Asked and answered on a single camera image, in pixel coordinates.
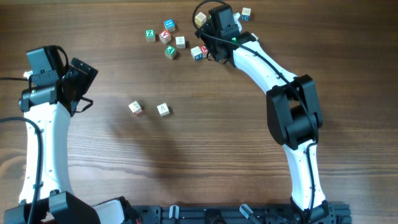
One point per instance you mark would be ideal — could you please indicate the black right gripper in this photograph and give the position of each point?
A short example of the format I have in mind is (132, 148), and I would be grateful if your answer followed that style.
(205, 32)

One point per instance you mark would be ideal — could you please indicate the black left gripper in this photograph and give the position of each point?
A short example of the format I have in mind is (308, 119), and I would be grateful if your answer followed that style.
(83, 73)

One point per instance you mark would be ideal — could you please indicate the red M letter block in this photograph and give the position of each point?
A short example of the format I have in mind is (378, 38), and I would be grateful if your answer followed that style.
(203, 50)

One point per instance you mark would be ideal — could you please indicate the white block blue side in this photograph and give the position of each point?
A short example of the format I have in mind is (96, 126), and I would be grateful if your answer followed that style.
(196, 53)

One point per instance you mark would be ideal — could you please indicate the animal picture red block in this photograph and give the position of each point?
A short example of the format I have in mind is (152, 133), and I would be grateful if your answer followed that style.
(136, 108)

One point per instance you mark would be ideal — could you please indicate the letter A wooden block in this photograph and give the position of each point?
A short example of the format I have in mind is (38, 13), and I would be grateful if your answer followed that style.
(163, 109)

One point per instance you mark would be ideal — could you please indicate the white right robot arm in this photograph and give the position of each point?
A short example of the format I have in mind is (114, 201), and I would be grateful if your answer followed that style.
(294, 116)

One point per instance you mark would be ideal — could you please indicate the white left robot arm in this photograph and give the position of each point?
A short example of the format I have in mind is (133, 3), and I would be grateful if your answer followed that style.
(48, 105)

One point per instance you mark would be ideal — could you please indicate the white block green side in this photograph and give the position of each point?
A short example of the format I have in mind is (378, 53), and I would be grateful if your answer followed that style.
(256, 37)

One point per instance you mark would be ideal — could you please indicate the green N letter block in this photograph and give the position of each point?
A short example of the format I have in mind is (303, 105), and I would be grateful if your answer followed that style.
(237, 16)

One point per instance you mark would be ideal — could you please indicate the yellow sided wooden block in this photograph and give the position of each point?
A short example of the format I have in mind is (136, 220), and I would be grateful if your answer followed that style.
(200, 19)

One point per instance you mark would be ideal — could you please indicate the plain top wooden block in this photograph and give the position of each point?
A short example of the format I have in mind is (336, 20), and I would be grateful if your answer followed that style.
(180, 42)

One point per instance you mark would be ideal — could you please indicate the blue sided far block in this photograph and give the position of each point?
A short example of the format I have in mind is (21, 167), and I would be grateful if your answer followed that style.
(246, 14)

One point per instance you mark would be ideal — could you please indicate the green E letter block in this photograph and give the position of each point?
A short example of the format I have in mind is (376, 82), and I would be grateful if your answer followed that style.
(170, 52)

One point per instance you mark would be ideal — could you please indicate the blue top wooden block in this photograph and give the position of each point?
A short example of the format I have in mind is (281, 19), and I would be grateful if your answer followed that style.
(169, 25)

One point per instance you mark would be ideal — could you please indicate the red V letter block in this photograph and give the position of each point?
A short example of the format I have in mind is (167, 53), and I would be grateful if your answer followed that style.
(165, 36)

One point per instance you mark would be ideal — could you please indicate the green Z letter block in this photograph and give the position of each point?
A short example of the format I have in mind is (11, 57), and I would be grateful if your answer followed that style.
(150, 35)

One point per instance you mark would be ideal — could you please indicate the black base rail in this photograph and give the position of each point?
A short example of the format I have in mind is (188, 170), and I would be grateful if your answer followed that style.
(328, 213)

